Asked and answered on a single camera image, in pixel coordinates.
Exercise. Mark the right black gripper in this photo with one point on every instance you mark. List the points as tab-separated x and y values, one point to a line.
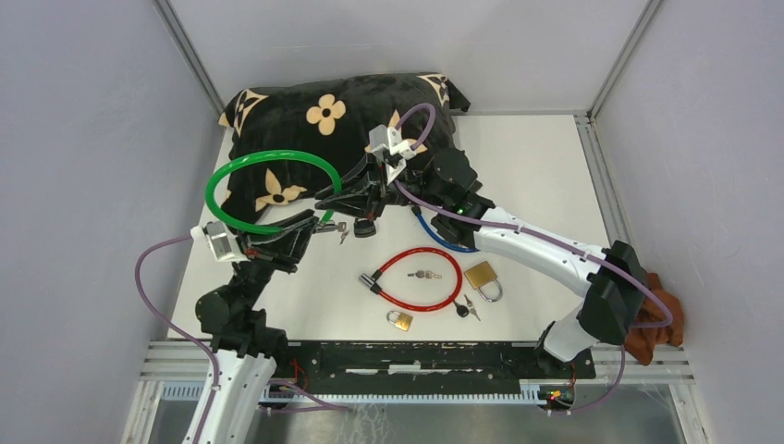
370	173

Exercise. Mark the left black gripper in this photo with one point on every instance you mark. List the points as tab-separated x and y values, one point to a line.
282	249

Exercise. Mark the black padlock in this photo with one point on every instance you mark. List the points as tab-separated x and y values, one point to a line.
363	228

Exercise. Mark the blue cable lock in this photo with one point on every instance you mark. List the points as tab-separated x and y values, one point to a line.
416	210

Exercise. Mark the green cable lock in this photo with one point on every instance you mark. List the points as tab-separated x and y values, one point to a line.
258	158

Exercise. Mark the small brass padlock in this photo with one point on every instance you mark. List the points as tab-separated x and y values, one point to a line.
399	320

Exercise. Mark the large brass padlock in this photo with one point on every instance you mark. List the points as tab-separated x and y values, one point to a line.
482	275

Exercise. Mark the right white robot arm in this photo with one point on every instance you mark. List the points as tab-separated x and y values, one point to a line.
610	281

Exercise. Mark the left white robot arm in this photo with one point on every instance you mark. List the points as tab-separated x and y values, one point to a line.
243	351

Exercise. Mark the red lock keys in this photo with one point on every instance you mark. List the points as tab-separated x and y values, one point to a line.
425	274

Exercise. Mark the small silver brass-lock keys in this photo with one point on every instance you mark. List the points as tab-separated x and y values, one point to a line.
471	308

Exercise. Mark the black head key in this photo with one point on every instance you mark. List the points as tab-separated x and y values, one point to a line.
463	310

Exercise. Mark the silver keys on table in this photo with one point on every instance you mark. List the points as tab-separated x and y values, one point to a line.
340	227

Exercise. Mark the black floral pillow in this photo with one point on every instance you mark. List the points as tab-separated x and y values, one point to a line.
331	119

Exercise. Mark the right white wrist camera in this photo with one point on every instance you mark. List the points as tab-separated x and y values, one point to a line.
390	151

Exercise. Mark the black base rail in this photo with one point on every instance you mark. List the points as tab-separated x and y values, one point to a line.
428	371

